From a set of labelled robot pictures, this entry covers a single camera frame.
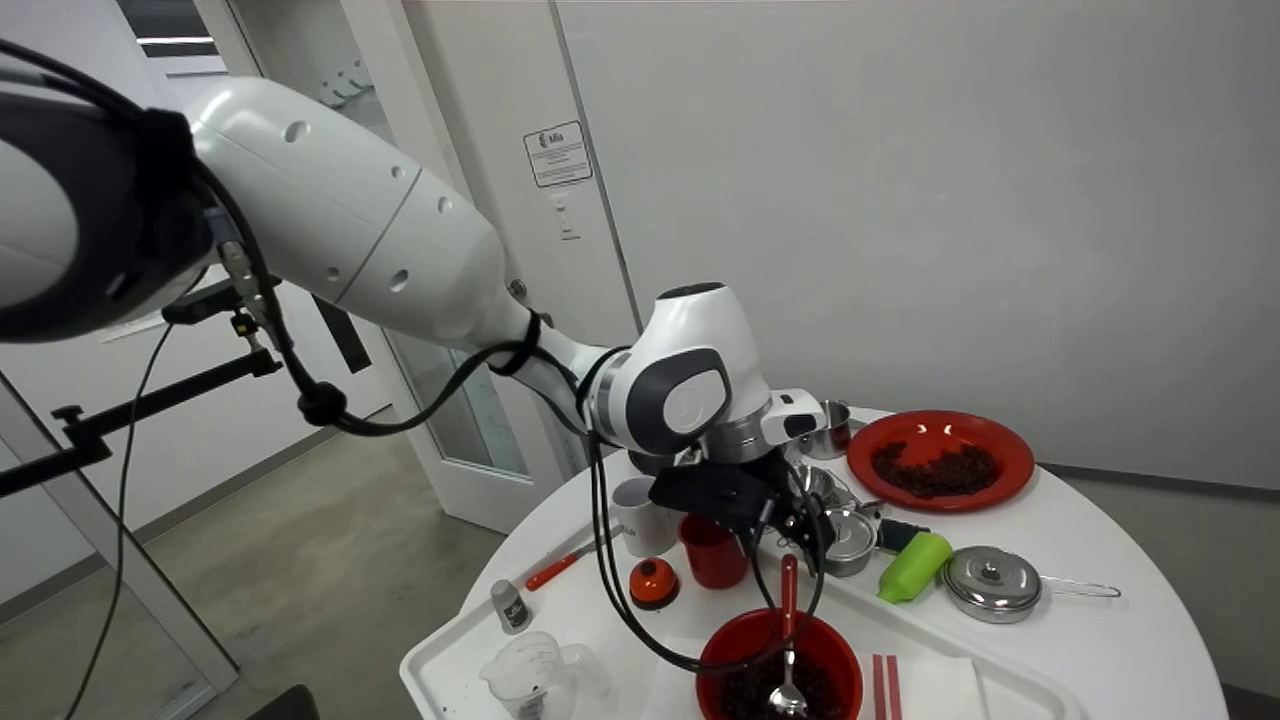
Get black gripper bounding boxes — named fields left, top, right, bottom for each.
left=646, top=454, right=835, bottom=568

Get orange handled metal spoon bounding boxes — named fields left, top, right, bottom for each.
left=763, top=550, right=813, bottom=720

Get white mug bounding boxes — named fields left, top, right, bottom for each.
left=608, top=474, right=685, bottom=554

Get metal pot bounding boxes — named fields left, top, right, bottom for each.
left=814, top=500, right=883, bottom=579

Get red plate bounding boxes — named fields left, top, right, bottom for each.
left=844, top=408, right=1040, bottom=514

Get green vegetable toy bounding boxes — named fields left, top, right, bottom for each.
left=875, top=526, right=955, bottom=607

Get coffee beans on plate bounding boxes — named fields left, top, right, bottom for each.
left=870, top=435, right=1005, bottom=500

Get red bowl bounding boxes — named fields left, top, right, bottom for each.
left=692, top=607, right=866, bottom=720

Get red tomato toy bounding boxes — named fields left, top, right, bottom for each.
left=625, top=554, right=685, bottom=611

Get coffee beans in bowl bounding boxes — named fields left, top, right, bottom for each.
left=715, top=651, right=844, bottom=720

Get clear glass measuring cup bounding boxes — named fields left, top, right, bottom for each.
left=476, top=629, right=590, bottom=720

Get white tray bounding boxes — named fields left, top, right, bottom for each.
left=395, top=514, right=1091, bottom=720

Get white door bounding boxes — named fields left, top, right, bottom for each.
left=196, top=0, right=645, bottom=534

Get orange handled knife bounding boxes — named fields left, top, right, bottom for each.
left=511, top=526, right=613, bottom=597

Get wall sign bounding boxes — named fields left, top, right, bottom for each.
left=518, top=115, right=596, bottom=190

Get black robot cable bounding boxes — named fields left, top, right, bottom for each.
left=196, top=170, right=830, bottom=674

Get black camera stand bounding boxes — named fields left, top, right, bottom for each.
left=0, top=273, right=374, bottom=503

